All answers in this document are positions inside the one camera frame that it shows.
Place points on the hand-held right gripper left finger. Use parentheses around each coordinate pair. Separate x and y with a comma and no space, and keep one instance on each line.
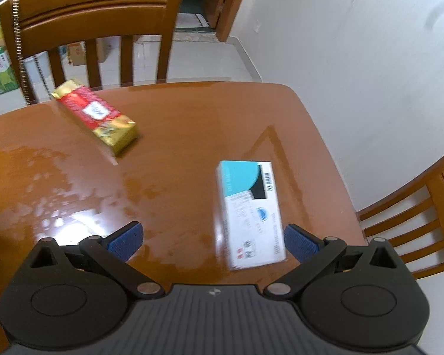
(125,240)

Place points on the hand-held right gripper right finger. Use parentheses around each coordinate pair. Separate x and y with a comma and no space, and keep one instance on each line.
(301,242)

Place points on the white teal medicine box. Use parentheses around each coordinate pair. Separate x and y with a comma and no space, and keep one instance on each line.
(249,210)

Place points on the gold red box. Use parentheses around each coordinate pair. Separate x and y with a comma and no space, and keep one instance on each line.
(96,112)

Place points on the wooden desktop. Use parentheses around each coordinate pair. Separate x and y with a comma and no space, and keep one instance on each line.
(170,137)

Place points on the wooden chair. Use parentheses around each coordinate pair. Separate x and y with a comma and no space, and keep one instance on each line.
(436,192)
(96,3)

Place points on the small cardboard box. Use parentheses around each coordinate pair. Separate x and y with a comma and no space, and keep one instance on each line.
(76,53)

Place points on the green carton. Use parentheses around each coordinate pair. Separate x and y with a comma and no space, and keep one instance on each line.
(0,70)

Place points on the wooden door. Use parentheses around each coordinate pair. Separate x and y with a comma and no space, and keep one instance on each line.
(225,3)

